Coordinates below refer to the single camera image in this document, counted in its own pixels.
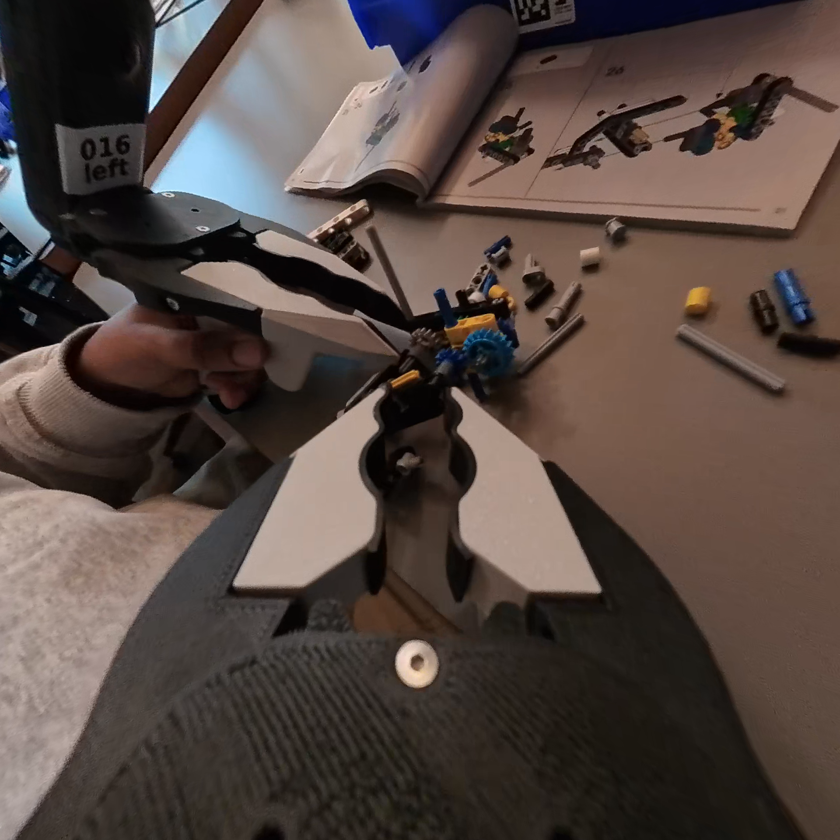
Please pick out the long grey lego pin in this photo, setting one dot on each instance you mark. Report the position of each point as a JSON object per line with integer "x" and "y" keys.
{"x": 563, "y": 307}

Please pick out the thin grey lego liftarm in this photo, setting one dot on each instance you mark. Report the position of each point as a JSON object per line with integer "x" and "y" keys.
{"x": 481, "y": 275}

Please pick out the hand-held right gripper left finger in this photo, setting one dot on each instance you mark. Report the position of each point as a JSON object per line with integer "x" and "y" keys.
{"x": 315, "y": 512}

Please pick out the white lego bush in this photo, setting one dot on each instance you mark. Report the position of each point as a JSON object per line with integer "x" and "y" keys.
{"x": 590, "y": 257}

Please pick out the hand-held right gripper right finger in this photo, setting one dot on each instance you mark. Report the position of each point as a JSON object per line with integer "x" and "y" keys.
{"x": 525, "y": 525}

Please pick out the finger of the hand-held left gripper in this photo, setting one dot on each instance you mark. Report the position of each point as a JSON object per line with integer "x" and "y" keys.
{"x": 262, "y": 295}
{"x": 308, "y": 253}

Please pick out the long blue lego pin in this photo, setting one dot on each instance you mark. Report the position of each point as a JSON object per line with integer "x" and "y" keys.
{"x": 793, "y": 296}

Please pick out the person's left forearm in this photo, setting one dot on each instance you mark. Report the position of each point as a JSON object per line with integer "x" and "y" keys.
{"x": 39, "y": 420}

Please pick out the yellow lego bush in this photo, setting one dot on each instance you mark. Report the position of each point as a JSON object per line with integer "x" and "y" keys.
{"x": 698, "y": 300}

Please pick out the black lego beam with holes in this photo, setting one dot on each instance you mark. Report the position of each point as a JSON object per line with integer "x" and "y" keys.
{"x": 351, "y": 253}

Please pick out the long thin grey lego axle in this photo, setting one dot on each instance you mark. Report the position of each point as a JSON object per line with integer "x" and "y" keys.
{"x": 387, "y": 269}

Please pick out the blue and grey lego connector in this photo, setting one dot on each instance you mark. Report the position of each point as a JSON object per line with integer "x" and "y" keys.
{"x": 497, "y": 249}

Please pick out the lego gear assembly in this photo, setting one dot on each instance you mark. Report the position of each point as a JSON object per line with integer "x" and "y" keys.
{"x": 472, "y": 328}

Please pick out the long white lego beam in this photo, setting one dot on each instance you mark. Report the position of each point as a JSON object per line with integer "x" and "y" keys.
{"x": 341, "y": 216}

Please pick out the person's left hand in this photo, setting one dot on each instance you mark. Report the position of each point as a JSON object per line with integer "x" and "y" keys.
{"x": 151, "y": 354}

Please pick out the person's grey sweatshirt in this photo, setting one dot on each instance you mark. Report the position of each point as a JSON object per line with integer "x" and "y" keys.
{"x": 65, "y": 623}

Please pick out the black lego pin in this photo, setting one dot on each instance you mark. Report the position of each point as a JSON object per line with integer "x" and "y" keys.
{"x": 539, "y": 295}
{"x": 807, "y": 344}
{"x": 764, "y": 310}

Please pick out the lego instruction booklet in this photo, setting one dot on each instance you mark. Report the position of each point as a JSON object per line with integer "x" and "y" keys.
{"x": 656, "y": 164}

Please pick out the yellow lego connector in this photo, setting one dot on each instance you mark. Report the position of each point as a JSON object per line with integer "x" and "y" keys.
{"x": 499, "y": 293}

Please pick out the grey lego bush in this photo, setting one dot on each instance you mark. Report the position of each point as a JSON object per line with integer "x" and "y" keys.
{"x": 615, "y": 229}

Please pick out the blue storage bin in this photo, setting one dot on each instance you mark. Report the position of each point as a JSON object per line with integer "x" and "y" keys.
{"x": 623, "y": 33}

